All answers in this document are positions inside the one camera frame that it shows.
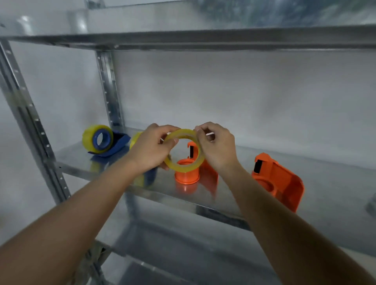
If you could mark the orange tape dispenser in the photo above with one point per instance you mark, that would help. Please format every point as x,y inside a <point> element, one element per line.
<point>282,179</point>
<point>186,176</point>

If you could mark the person's right forearm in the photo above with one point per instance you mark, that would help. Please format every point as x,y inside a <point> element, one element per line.
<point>293,243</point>

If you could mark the person's left forearm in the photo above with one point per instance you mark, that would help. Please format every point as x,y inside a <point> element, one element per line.
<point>64,232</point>

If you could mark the yellow tape roll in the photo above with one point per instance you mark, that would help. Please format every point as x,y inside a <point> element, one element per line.
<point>134,139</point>
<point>86,138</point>
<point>182,168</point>

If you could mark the person's right hand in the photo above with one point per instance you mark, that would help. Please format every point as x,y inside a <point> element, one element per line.
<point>220,149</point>

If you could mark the person's left hand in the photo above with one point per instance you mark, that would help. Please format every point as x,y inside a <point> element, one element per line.
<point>147,152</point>

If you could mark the galvanized metal shelving rack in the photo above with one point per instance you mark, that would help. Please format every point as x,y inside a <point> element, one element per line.
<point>205,38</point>

